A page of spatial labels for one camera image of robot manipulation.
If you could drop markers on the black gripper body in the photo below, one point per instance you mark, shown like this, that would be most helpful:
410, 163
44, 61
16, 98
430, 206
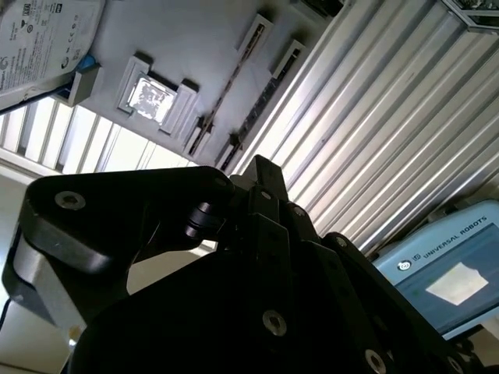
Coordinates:
163, 335

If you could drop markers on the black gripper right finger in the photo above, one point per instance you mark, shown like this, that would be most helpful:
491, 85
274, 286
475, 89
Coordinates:
343, 280

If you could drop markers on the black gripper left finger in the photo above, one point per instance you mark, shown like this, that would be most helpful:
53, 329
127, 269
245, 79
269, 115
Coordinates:
117, 202

